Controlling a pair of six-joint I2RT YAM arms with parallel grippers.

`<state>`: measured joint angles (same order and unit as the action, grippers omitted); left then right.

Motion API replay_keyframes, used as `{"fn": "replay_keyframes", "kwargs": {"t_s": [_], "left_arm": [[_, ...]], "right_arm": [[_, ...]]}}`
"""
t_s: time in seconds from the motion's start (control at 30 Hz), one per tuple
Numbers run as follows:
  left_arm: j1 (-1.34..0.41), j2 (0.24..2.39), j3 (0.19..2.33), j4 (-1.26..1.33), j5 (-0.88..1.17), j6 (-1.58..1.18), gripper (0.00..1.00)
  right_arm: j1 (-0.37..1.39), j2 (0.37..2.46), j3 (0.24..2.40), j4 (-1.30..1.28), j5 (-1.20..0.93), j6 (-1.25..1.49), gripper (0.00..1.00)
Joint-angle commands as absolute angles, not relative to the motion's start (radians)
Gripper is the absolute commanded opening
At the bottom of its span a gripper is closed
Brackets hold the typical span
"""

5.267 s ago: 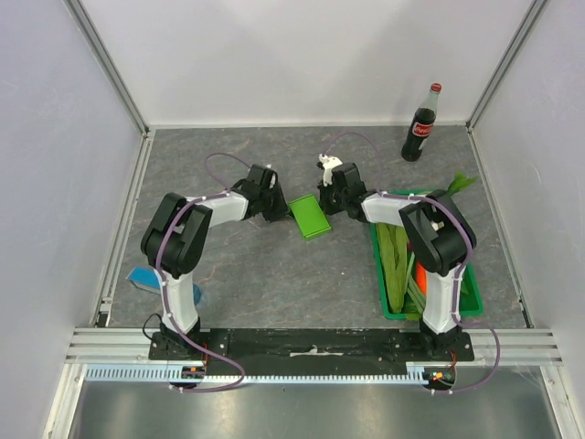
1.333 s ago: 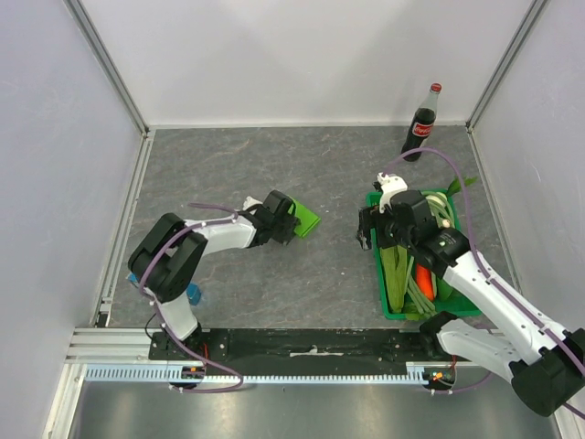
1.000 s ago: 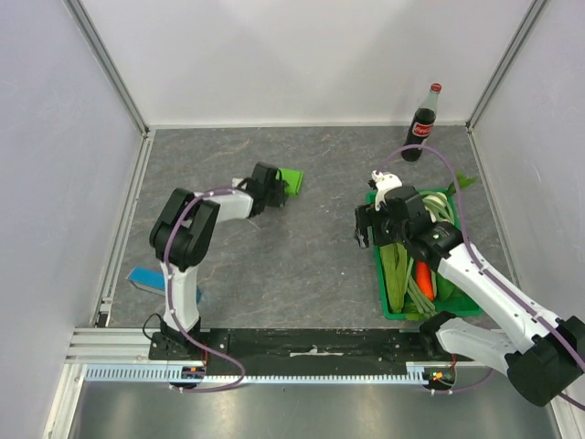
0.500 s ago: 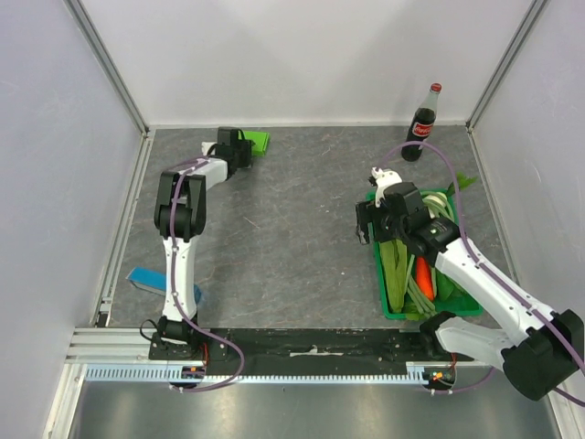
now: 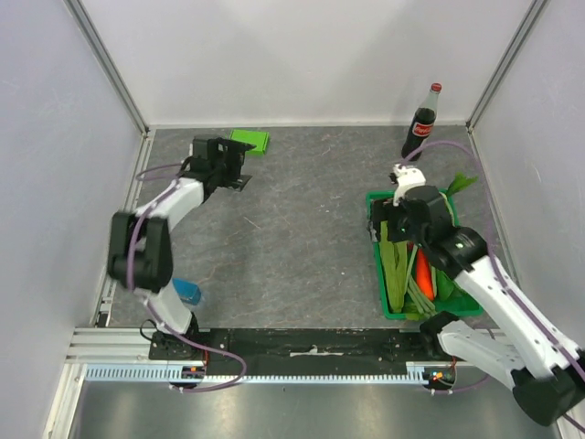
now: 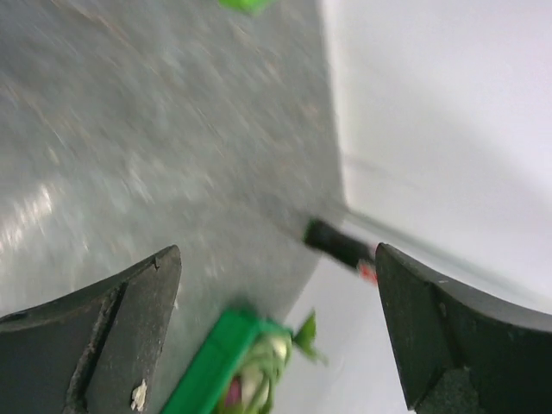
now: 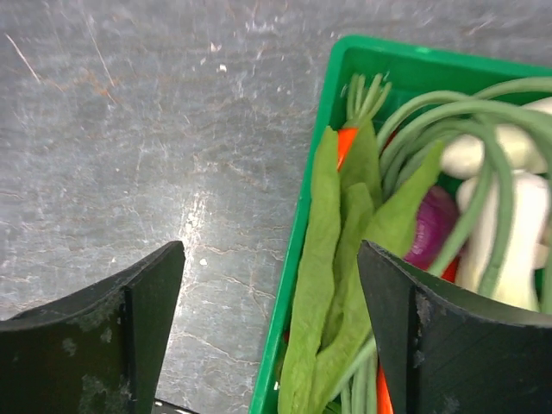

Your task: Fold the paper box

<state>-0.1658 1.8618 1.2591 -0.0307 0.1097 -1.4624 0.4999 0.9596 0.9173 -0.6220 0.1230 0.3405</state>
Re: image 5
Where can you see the grey cable duct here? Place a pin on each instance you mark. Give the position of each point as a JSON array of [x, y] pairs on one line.
[[180, 375]]

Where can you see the green long beans bundle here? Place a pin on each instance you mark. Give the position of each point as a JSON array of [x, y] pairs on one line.
[[423, 303]]

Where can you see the blue small box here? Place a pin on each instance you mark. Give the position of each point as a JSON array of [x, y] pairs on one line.
[[189, 293]]

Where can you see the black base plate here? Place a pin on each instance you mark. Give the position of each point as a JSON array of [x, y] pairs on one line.
[[268, 351]]

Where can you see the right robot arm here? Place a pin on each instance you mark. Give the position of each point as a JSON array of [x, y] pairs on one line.
[[541, 366]]

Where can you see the cola glass bottle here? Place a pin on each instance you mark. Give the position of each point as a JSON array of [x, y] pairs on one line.
[[423, 121]]

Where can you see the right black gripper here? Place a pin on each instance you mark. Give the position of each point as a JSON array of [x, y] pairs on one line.
[[384, 219]]

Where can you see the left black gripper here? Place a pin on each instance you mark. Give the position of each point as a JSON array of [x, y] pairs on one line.
[[236, 152]]

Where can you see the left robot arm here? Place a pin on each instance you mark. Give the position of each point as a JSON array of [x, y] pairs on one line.
[[140, 255]]

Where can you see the green paper box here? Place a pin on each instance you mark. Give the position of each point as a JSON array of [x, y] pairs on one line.
[[258, 139]]

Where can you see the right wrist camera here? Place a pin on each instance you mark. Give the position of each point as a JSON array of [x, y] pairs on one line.
[[407, 177]]

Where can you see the orange carrot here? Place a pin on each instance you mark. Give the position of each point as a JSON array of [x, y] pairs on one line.
[[424, 274]]

